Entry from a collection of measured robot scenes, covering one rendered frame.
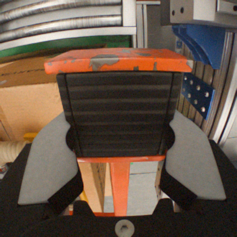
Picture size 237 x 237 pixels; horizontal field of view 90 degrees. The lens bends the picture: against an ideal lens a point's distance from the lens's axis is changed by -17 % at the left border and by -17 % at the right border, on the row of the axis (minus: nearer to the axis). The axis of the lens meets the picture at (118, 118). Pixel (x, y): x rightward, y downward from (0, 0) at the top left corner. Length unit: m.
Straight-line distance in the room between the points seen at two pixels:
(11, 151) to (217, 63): 0.44
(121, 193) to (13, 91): 0.27
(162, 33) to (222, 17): 0.78
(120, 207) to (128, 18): 0.57
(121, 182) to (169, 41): 0.95
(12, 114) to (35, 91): 0.09
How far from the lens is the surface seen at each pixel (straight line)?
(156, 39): 1.00
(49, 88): 0.28
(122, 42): 1.18
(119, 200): 0.22
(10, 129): 0.39
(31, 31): 0.73
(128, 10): 0.59
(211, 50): 0.34
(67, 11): 0.74
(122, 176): 0.16
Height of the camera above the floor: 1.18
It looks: 57 degrees down
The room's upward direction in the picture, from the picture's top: 179 degrees clockwise
